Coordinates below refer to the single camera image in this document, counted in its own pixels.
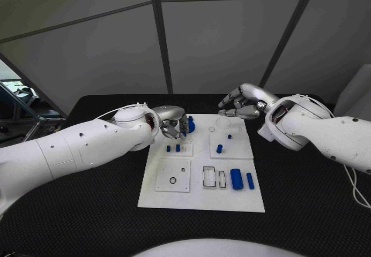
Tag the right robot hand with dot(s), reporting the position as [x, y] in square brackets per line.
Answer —
[252, 96]

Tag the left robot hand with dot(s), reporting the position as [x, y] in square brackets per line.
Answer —
[171, 115]

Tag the blue gear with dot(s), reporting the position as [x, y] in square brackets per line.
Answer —
[191, 125]

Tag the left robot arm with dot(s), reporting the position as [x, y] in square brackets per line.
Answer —
[88, 144]

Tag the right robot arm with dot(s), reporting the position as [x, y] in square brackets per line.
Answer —
[318, 130]

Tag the white task board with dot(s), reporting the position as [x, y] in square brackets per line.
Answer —
[200, 162]

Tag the large blue cylinder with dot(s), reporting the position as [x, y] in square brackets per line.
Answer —
[236, 179]

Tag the thin blue cylinder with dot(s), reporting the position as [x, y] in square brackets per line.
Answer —
[251, 181]

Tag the workshop desk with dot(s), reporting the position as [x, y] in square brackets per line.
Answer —
[24, 112]

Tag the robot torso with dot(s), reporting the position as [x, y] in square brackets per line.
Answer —
[220, 248]

